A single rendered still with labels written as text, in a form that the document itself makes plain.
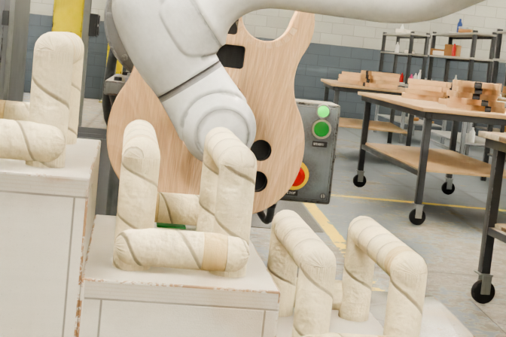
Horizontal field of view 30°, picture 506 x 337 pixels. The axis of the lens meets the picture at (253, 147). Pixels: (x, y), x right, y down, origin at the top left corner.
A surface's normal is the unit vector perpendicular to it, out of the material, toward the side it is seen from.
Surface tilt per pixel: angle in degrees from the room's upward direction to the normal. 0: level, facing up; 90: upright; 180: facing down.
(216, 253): 80
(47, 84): 90
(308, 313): 90
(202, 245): 62
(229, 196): 90
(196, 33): 93
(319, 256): 57
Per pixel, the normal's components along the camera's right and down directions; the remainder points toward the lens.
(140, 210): 0.29, 0.13
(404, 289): -0.32, 0.07
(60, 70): 0.58, 0.15
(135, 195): -0.01, 0.11
